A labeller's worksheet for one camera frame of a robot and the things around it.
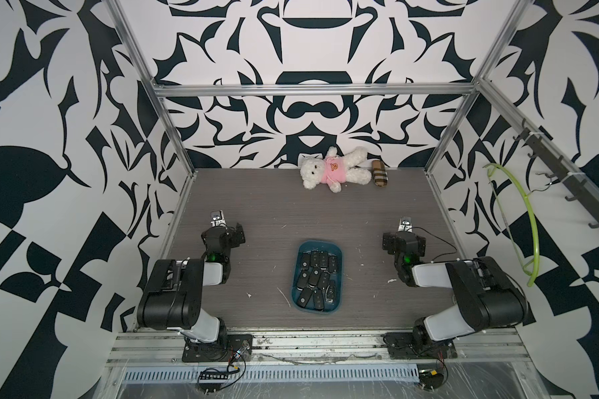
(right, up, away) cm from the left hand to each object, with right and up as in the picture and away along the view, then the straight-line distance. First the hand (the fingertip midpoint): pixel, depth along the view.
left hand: (223, 223), depth 94 cm
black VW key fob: (+31, -13, -4) cm, 34 cm away
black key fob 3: (+34, -18, -7) cm, 39 cm away
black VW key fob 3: (+37, -18, -8) cm, 42 cm away
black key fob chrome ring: (+40, -14, -5) cm, 43 cm away
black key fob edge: (+35, -24, -11) cm, 44 cm away
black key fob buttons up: (+30, -23, -11) cm, 39 cm away
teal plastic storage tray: (+39, -8, -1) cm, 40 cm away
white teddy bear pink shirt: (+43, +22, +17) cm, 51 cm away
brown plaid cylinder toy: (+65, +20, +21) cm, 71 cm away
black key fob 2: (+37, -13, -3) cm, 39 cm away
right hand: (+68, -3, 0) cm, 68 cm away
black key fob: (+34, -13, -3) cm, 36 cm away
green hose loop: (+92, +18, -9) cm, 94 cm away
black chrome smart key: (+39, -21, -11) cm, 45 cm away
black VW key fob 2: (+30, -19, -7) cm, 36 cm away
